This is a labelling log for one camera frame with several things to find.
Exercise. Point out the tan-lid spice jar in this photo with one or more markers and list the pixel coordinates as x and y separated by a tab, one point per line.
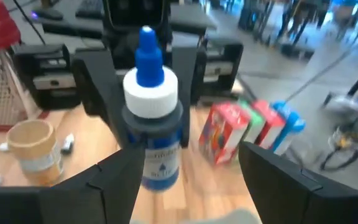
33	146

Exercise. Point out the blue ink bottle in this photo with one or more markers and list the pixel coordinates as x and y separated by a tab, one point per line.
154	149

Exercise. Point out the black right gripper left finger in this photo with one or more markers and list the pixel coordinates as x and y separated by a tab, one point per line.
89	202

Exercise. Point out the black computer mouse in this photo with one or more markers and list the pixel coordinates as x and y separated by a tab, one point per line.
43	13

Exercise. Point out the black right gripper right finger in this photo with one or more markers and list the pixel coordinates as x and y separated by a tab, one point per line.
291	199

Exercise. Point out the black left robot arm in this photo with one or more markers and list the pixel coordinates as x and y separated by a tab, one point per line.
135	12

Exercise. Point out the blue cereal box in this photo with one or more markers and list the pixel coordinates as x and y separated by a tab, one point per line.
291	124

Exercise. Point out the dark dropper bottle white cap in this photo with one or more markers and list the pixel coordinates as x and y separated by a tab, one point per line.
68	144

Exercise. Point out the green Apple Jacks box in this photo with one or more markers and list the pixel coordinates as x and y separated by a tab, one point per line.
255	124

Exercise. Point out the black desk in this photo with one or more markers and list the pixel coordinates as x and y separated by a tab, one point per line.
73	32

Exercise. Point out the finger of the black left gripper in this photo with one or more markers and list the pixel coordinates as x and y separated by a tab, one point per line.
101	87
188	93

